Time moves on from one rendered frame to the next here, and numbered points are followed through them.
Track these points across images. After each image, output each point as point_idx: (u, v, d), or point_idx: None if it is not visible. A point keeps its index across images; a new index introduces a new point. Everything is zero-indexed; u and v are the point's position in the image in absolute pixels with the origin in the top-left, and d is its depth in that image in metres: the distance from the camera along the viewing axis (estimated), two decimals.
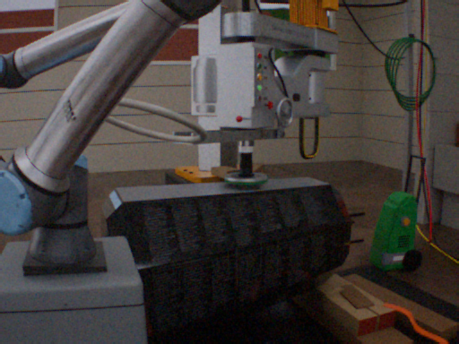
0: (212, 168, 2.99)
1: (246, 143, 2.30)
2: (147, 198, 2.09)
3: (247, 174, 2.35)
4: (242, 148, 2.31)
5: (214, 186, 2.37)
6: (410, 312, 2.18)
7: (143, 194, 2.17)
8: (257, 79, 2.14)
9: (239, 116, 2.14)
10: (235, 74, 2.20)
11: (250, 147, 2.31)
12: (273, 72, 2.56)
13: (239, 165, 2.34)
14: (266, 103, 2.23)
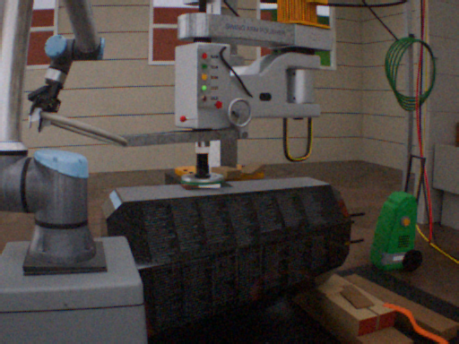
0: (212, 168, 2.99)
1: (200, 144, 2.31)
2: (147, 198, 2.09)
3: (203, 174, 2.36)
4: (196, 149, 2.33)
5: (214, 186, 2.37)
6: (410, 312, 2.18)
7: (143, 194, 2.17)
8: (201, 79, 2.15)
9: (182, 116, 2.17)
10: (186, 75, 2.23)
11: (204, 148, 2.32)
12: (247, 71, 2.51)
13: (195, 165, 2.36)
14: (216, 103, 2.22)
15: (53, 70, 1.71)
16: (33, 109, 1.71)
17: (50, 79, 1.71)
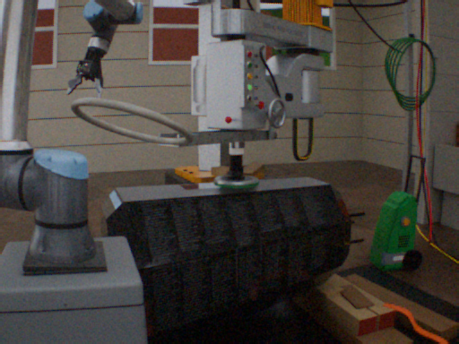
0: (212, 168, 2.99)
1: (237, 145, 2.22)
2: (147, 198, 2.09)
3: (238, 176, 2.27)
4: (232, 150, 2.23)
5: (214, 186, 2.37)
6: (410, 312, 2.18)
7: (143, 194, 2.17)
8: (247, 78, 2.06)
9: (229, 117, 2.06)
10: (224, 73, 2.12)
11: (241, 149, 2.23)
12: (265, 71, 2.48)
13: (229, 167, 2.26)
14: (257, 103, 2.15)
15: (90, 39, 1.76)
16: (76, 77, 1.77)
17: (88, 48, 1.76)
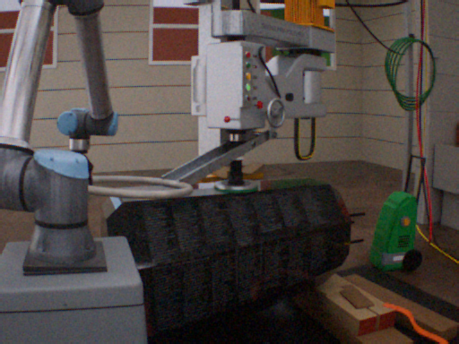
0: None
1: None
2: (147, 198, 2.09)
3: None
4: None
5: (214, 186, 2.37)
6: (410, 312, 2.18)
7: None
8: (246, 78, 2.10)
9: (227, 117, 2.10)
10: (223, 73, 2.16)
11: None
12: (266, 71, 2.51)
13: (229, 172, 2.30)
14: (256, 103, 2.19)
15: (69, 140, 1.80)
16: None
17: (70, 149, 1.80)
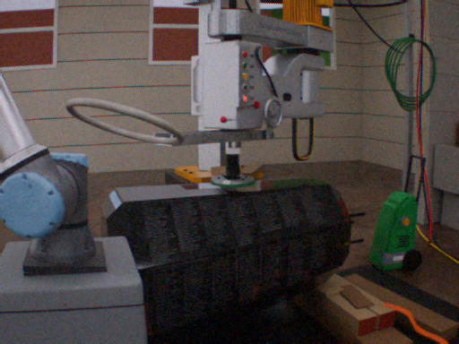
0: (212, 168, 2.99)
1: (233, 145, 2.23)
2: (147, 198, 2.09)
3: (234, 176, 2.28)
4: (229, 150, 2.25)
5: (214, 186, 2.37)
6: (410, 312, 2.18)
7: (143, 194, 2.17)
8: (242, 78, 2.08)
9: (223, 117, 2.08)
10: (220, 73, 2.14)
11: (237, 149, 2.25)
12: (264, 71, 2.49)
13: (226, 167, 2.28)
14: (253, 103, 2.17)
15: None
16: None
17: None
